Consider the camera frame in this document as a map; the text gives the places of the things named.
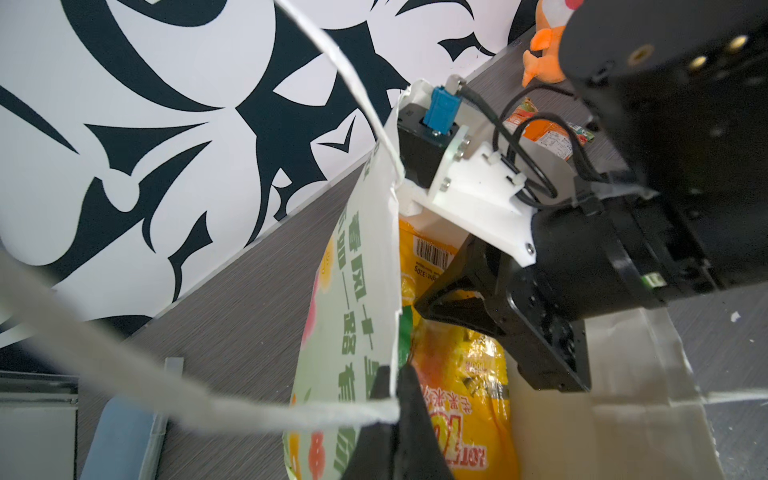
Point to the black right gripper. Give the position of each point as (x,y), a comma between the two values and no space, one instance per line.
(606,258)

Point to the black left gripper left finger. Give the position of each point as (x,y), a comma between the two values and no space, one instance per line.
(374,455)

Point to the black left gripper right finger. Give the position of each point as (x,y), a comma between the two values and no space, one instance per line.
(416,451)

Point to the yellow snack packet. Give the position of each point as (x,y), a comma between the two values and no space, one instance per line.
(462,374)

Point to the white green paper bag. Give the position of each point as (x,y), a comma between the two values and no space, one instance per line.
(146,143)

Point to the orange snack packet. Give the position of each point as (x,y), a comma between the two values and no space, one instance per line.
(546,133)

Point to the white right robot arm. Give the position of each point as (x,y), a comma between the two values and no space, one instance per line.
(680,89)

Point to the orange shark plush toy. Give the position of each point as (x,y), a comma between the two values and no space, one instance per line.
(541,60)

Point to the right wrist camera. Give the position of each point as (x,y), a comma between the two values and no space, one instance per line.
(455,180)

